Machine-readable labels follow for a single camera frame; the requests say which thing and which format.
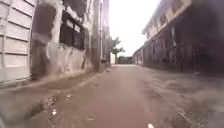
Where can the grey gravel verge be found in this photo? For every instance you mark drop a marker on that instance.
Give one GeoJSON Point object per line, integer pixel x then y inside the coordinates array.
{"type": "Point", "coordinates": [196, 96]}

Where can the robot's own part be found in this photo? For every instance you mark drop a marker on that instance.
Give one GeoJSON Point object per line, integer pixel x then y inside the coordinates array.
{"type": "Point", "coordinates": [150, 126]}

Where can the green tree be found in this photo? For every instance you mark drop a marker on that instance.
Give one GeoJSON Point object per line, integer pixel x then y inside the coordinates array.
{"type": "Point", "coordinates": [115, 46]}

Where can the weathered grey concrete building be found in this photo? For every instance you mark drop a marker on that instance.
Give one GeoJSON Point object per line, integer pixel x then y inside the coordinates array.
{"type": "Point", "coordinates": [73, 36]}

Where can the reddish brown dirt road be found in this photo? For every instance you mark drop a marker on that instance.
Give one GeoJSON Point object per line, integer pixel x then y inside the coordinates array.
{"type": "Point", "coordinates": [116, 96]}

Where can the long dark two-storey building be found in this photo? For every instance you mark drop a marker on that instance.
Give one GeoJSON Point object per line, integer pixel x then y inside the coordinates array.
{"type": "Point", "coordinates": [180, 40]}

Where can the low wall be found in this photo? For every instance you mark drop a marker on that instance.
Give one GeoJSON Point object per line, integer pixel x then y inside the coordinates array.
{"type": "Point", "coordinates": [124, 60]}

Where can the grey concrete side strip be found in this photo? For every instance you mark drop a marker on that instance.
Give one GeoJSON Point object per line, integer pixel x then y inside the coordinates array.
{"type": "Point", "coordinates": [23, 100]}

